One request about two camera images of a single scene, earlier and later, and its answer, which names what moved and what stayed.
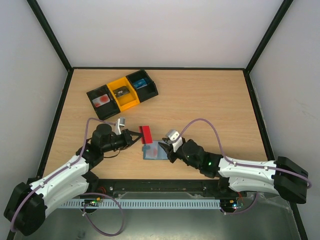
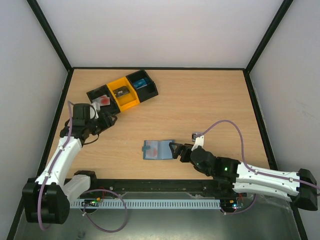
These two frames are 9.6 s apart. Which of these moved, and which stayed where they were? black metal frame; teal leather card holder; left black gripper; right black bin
Moved: left black gripper
Stayed: black metal frame; teal leather card holder; right black bin
